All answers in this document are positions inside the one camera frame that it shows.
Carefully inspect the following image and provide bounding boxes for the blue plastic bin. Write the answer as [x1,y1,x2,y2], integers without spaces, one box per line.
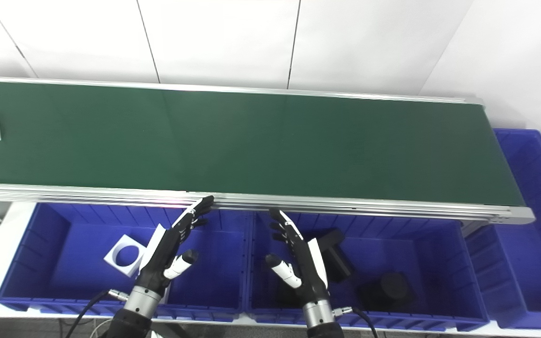
[242,211,489,332]
[0,203,252,322]
[465,129,541,329]

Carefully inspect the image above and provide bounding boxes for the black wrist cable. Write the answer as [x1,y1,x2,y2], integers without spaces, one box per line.
[66,290,129,338]
[332,306,379,338]

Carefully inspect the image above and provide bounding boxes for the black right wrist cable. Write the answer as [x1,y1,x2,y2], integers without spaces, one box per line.
[332,306,379,338]

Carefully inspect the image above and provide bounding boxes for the black cylinder block part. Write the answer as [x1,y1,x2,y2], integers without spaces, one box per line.
[356,271,417,313]

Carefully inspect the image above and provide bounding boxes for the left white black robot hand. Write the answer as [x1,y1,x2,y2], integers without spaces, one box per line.
[134,195,215,296]

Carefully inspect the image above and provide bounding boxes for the green conveyor belt aluminium frame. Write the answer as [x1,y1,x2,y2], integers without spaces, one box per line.
[0,77,535,225]

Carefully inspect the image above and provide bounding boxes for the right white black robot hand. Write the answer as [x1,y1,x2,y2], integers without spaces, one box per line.
[265,209,331,311]

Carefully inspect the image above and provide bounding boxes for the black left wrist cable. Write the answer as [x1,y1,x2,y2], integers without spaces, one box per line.
[66,290,129,338]

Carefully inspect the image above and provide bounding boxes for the black T-shaped part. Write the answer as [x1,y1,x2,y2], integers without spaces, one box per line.
[306,229,356,283]

